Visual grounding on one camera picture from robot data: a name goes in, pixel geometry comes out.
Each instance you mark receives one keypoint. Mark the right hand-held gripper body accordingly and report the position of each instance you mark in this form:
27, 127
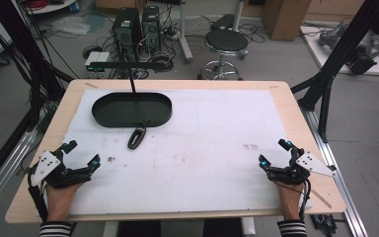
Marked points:
292, 171

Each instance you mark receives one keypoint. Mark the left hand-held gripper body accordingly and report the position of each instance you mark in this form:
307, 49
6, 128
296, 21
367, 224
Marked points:
62, 174

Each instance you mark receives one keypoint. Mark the black key fob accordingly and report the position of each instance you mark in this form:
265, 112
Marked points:
136, 137

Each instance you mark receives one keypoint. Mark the black oval tray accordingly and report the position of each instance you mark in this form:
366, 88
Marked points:
131, 110

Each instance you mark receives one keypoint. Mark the person's left hand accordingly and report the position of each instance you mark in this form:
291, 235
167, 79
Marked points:
60, 200

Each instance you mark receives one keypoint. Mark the person's right hand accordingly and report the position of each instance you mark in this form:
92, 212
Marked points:
289, 200

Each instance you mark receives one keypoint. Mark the thin wooden strip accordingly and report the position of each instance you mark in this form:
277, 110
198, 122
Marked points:
321, 198

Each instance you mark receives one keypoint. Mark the electronics board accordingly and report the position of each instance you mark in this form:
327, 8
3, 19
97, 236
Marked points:
324, 223

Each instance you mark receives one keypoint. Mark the white table leg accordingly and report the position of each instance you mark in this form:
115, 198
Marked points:
110, 229
248, 226

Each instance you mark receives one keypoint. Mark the white foam mat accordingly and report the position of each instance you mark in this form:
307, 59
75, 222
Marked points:
190, 158

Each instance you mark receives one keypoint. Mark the white box device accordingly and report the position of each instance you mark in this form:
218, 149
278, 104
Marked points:
97, 59

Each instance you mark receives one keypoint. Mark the white floor board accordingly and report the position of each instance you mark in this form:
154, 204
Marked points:
322, 54

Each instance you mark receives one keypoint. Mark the black T-shaped stand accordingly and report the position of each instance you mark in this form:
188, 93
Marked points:
128, 65

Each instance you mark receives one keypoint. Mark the grey robot equipment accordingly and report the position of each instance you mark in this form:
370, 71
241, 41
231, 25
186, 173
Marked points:
362, 54

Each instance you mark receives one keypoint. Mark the black round stool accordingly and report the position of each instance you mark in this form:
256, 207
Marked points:
226, 41

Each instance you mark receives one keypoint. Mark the clear plastic bag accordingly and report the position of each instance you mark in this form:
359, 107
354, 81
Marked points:
70, 25

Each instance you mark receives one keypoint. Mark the cardboard box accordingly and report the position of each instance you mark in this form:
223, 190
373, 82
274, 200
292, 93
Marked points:
284, 18

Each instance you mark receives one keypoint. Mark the large black computer tower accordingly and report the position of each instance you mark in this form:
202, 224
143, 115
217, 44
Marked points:
126, 29

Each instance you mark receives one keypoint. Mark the black flat pad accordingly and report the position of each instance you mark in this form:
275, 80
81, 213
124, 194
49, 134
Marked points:
222, 21

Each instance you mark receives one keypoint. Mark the slim black computer tower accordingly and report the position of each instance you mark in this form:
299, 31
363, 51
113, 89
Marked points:
151, 28

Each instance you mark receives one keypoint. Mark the white desk leg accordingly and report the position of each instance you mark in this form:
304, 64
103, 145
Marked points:
185, 36

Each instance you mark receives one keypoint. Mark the aluminium rail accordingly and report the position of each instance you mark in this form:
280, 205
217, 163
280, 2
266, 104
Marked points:
342, 184
3, 171

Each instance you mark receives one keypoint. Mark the black metal frame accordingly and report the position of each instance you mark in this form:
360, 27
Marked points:
342, 46
16, 42

